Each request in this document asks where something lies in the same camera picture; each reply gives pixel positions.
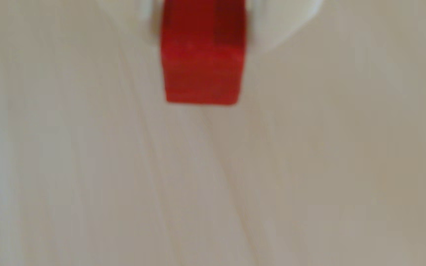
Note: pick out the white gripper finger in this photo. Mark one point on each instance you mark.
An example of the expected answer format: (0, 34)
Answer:
(276, 18)
(131, 14)

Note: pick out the red cube block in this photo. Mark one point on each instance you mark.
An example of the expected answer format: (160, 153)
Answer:
(202, 55)

